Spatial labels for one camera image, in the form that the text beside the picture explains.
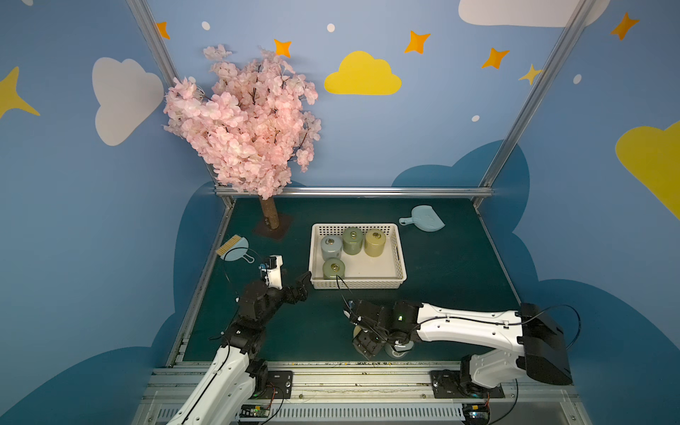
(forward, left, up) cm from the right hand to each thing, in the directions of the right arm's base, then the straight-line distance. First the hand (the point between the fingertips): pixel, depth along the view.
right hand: (367, 332), depth 78 cm
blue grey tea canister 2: (+29, +14, +1) cm, 32 cm away
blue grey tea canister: (-3, -9, -8) cm, 13 cm away
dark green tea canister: (+20, +12, +2) cm, 24 cm away
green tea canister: (+33, +6, +1) cm, 34 cm away
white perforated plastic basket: (+25, +2, -7) cm, 26 cm away
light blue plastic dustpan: (+53, -25, -6) cm, 59 cm away
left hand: (+14, +22, +10) cm, 28 cm away
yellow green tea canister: (+33, -2, 0) cm, 33 cm away
